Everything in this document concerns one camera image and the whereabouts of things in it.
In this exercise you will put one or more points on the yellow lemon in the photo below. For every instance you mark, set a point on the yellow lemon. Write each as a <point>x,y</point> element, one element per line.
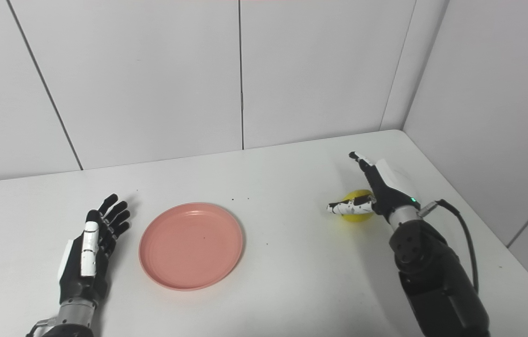
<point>355,216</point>

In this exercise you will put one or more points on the pink plate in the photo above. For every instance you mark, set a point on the pink plate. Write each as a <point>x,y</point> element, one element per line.
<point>191,246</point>

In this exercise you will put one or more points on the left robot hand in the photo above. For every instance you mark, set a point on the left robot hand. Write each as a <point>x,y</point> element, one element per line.
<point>88,262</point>

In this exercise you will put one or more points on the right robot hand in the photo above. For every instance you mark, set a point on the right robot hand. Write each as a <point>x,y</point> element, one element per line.
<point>383,192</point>

